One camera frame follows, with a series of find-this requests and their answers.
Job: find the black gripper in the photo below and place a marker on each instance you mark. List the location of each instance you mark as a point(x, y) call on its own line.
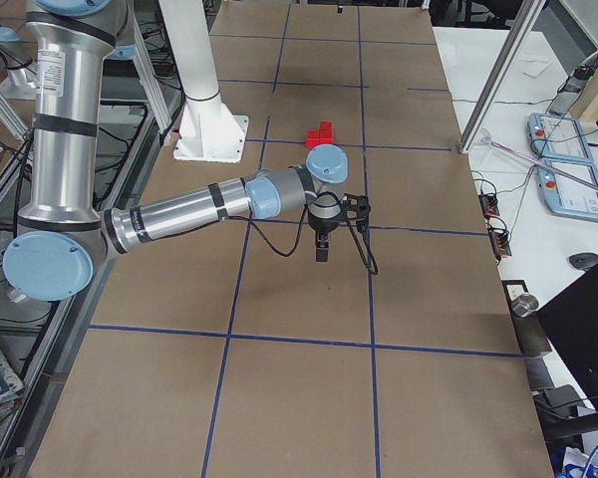
point(323, 224)

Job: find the red block from side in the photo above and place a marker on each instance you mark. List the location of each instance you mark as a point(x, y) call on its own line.
point(312, 138)

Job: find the orange connector block far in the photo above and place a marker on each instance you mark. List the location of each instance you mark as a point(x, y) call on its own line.
point(489, 204)

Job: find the orange connector block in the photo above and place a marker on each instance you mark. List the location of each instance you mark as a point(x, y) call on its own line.
point(499, 241)
point(489, 204)

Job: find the orange connector block near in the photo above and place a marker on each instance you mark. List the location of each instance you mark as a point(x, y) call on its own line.
point(499, 241)

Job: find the metal cup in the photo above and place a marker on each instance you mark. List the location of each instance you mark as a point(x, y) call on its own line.
point(524, 305)

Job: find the near teach pendant tablet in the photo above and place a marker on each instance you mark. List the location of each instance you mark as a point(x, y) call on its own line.
point(566, 197)

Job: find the teach pendant tablet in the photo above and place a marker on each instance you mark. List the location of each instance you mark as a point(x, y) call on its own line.
point(566, 197)
point(558, 137)

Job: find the far teach pendant tablet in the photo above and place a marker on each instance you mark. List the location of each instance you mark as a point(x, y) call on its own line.
point(558, 137)

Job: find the black computer mouse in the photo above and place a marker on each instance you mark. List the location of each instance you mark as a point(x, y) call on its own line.
point(583, 261)

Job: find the black monitor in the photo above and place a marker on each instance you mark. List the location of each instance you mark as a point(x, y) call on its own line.
point(570, 321)

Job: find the white camera mast base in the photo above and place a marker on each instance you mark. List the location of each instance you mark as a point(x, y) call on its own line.
point(208, 130)

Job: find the aluminium frame post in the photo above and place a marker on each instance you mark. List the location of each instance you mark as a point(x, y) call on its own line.
point(523, 24)

